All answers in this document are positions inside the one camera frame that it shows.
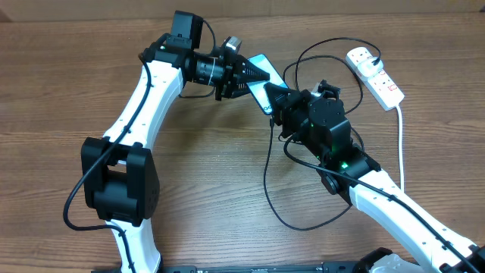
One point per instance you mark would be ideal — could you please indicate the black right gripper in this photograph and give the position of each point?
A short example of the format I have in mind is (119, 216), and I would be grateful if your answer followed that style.
(288, 102)

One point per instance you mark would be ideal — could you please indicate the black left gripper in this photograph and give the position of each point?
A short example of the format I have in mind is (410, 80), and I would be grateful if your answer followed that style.
(231, 72)

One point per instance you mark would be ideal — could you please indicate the blue Galaxy smartphone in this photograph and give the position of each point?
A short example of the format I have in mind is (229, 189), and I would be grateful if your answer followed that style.
(257, 88)

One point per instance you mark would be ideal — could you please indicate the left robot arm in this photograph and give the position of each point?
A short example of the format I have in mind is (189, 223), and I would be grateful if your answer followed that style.
(119, 177)

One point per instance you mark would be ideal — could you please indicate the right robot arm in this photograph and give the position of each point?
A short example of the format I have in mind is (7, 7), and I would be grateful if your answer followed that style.
(318, 121)

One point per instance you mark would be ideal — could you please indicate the white charger plug adapter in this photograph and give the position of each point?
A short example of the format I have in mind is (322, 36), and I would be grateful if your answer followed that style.
(370, 67)

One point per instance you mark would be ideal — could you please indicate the white power strip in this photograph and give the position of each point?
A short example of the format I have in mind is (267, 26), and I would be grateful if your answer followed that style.
(381, 86)

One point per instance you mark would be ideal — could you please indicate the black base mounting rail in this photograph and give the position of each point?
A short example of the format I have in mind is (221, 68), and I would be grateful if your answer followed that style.
(325, 267)

